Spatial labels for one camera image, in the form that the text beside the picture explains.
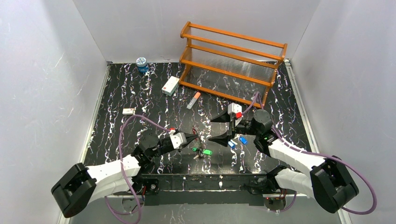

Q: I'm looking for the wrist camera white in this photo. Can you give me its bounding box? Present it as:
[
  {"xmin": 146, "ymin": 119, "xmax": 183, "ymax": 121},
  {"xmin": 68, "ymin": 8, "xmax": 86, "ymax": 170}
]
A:
[
  {"xmin": 169, "ymin": 128, "xmax": 187, "ymax": 149},
  {"xmin": 227, "ymin": 103, "xmax": 243, "ymax": 126}
]

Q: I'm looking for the orange wooden shelf rack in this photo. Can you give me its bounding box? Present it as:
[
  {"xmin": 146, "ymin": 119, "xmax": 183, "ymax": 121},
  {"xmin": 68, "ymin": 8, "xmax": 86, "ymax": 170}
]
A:
[{"xmin": 179, "ymin": 21, "xmax": 288, "ymax": 107}]

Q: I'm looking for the small white card box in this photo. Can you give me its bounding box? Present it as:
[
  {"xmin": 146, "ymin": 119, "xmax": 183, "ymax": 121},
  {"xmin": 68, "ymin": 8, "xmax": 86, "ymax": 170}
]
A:
[{"xmin": 122, "ymin": 108, "xmax": 135, "ymax": 115}]

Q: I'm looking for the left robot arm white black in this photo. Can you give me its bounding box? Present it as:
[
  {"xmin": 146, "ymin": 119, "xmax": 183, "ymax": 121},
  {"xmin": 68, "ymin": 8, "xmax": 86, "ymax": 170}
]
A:
[{"xmin": 51, "ymin": 130, "xmax": 199, "ymax": 218}]

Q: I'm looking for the orange capped tube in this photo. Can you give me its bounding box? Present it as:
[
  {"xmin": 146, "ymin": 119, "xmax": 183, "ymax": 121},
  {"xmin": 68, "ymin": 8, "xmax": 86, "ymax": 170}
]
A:
[{"xmin": 187, "ymin": 92, "xmax": 201, "ymax": 110}]

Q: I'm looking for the blue jar with lid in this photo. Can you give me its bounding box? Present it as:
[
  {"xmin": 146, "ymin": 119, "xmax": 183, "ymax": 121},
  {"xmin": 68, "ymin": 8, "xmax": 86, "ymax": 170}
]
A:
[{"xmin": 136, "ymin": 57, "xmax": 149, "ymax": 73}]

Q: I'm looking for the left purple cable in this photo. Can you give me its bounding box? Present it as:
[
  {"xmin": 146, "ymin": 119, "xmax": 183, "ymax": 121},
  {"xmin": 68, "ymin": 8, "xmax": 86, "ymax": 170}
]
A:
[{"xmin": 104, "ymin": 114, "xmax": 174, "ymax": 224}]

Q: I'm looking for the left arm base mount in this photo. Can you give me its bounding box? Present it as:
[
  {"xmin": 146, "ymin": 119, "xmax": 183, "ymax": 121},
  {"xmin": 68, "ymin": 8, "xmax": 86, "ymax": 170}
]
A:
[{"xmin": 128, "ymin": 178, "xmax": 159, "ymax": 196}]

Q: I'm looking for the white red box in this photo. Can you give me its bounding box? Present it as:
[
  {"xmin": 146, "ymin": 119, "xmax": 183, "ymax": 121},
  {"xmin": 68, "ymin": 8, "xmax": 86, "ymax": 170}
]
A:
[{"xmin": 161, "ymin": 76, "xmax": 179, "ymax": 96}]

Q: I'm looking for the metal key organizer ring red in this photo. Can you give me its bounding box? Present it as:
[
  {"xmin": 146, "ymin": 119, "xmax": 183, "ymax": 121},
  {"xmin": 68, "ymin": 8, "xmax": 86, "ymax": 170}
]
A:
[{"xmin": 191, "ymin": 126, "xmax": 206, "ymax": 160}]

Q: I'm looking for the aluminium rail frame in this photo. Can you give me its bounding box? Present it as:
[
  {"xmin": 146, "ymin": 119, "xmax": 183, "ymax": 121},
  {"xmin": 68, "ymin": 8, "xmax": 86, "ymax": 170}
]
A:
[{"xmin": 57, "ymin": 60, "xmax": 352, "ymax": 224}]

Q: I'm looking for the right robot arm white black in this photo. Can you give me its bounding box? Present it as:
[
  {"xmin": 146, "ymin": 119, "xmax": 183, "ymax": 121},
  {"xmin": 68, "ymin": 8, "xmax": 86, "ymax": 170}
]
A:
[{"xmin": 209, "ymin": 109, "xmax": 359, "ymax": 213}]

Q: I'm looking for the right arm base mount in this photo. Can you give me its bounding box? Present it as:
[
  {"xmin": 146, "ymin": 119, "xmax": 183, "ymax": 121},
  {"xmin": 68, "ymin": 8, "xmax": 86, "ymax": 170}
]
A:
[{"xmin": 240, "ymin": 177, "xmax": 288, "ymax": 211}]

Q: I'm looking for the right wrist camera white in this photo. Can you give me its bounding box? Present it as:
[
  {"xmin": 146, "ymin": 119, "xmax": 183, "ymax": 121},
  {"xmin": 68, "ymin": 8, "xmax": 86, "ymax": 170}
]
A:
[{"xmin": 227, "ymin": 103, "xmax": 243, "ymax": 126}]

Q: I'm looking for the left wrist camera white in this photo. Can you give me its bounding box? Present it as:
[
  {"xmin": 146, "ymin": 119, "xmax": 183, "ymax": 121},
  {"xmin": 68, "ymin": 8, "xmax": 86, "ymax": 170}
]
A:
[{"xmin": 169, "ymin": 128, "xmax": 187, "ymax": 149}]

